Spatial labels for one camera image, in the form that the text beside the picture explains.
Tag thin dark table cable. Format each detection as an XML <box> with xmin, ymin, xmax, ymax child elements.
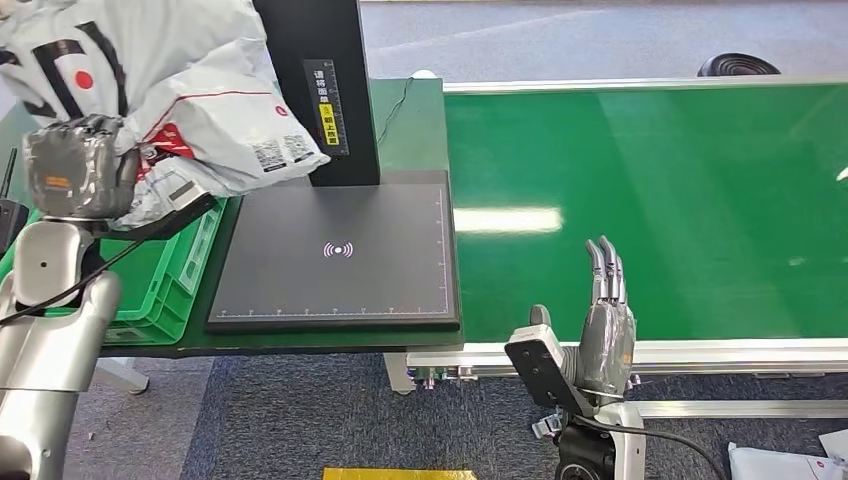
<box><xmin>375</xmin><ymin>76</ymin><xmax>417</xmax><ymax>146</ymax></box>

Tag yellow label sticker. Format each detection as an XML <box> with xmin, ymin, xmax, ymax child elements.
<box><xmin>319</xmin><ymin>102</ymin><xmax>340</xmax><ymax>148</ymax></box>

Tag aluminium conveyor frame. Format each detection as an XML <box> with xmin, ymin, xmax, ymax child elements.
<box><xmin>384</xmin><ymin>73</ymin><xmax>848</xmax><ymax>423</ymax></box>

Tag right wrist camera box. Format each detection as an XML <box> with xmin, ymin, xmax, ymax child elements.
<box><xmin>504</xmin><ymin>323</ymin><xmax>598</xmax><ymax>419</ymax></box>

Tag white mailer bag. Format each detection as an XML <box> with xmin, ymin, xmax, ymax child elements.
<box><xmin>726</xmin><ymin>441</ymin><xmax>848</xmax><ymax>480</ymax></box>

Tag white paper sheet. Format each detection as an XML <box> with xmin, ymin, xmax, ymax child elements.
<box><xmin>817</xmin><ymin>428</ymin><xmax>848</xmax><ymax>460</ymax></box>

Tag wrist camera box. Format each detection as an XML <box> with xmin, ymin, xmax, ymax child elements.
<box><xmin>504</xmin><ymin>323</ymin><xmax>598</xmax><ymax>419</ymax></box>
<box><xmin>105</xmin><ymin>180</ymin><xmax>221</xmax><ymax>242</ymax></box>

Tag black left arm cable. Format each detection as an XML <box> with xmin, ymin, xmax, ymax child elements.
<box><xmin>0</xmin><ymin>238</ymin><xmax>144</xmax><ymax>328</ymax></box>

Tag white plastic mailer package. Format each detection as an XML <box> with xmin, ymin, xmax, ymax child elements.
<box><xmin>0</xmin><ymin>0</ymin><xmax>331</xmax><ymax>232</ymax></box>

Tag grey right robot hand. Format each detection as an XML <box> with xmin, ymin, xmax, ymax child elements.
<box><xmin>528</xmin><ymin>235</ymin><xmax>639</xmax><ymax>402</ymax></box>

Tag white table leg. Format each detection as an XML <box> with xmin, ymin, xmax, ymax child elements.
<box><xmin>91</xmin><ymin>357</ymin><xmax>151</xmax><ymax>397</ymax></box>

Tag green plastic crate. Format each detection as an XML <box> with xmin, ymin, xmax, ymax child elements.
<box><xmin>0</xmin><ymin>197</ymin><xmax>229</xmax><ymax>348</ymax></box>

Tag green conveyor belt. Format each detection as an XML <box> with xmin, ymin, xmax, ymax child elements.
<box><xmin>442</xmin><ymin>82</ymin><xmax>848</xmax><ymax>346</ymax></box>

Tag yellow floor tape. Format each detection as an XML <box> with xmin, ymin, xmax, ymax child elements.
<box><xmin>322</xmin><ymin>467</ymin><xmax>478</xmax><ymax>480</ymax></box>

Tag black ribbed round object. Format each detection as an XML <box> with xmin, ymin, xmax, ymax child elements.
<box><xmin>696</xmin><ymin>52</ymin><xmax>782</xmax><ymax>78</ymax></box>

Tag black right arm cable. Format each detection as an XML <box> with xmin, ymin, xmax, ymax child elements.
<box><xmin>572</xmin><ymin>411</ymin><xmax>731</xmax><ymax>480</ymax></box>

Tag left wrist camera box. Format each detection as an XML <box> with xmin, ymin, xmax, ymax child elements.
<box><xmin>105</xmin><ymin>180</ymin><xmax>221</xmax><ymax>242</ymax></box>

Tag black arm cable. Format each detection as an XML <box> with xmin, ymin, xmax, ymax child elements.
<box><xmin>0</xmin><ymin>238</ymin><xmax>144</xmax><ymax>328</ymax></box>
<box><xmin>572</xmin><ymin>411</ymin><xmax>731</xmax><ymax>480</ymax></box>

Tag black inbound scanner machine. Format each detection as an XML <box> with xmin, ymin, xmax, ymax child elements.
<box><xmin>205</xmin><ymin>0</ymin><xmax>462</xmax><ymax>335</ymax></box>

